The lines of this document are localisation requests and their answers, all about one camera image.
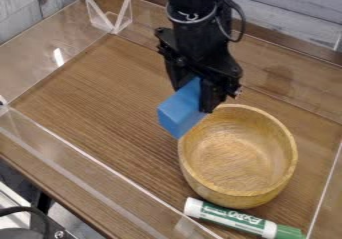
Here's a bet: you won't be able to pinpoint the brown wooden bowl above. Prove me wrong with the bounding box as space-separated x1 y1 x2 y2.
178 104 299 209

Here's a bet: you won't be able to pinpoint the clear acrylic tray walls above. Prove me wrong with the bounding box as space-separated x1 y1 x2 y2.
0 0 342 239

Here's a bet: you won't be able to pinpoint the black metal bracket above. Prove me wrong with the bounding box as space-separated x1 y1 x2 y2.
29 214 78 239

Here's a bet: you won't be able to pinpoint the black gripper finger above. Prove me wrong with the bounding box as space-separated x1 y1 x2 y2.
199 77 242 113
164 56 200 91

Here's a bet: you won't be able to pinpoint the blue foam block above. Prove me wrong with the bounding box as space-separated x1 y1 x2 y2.
158 77 206 139

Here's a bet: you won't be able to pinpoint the black cable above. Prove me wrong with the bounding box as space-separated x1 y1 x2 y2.
0 206 51 239

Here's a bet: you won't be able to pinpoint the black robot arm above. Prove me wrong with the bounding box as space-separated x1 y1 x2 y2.
155 0 243 113

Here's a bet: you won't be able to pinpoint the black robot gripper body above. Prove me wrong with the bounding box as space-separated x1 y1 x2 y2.
155 7 243 81

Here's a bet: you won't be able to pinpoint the green white dry-erase marker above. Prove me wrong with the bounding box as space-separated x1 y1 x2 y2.
183 197 306 239

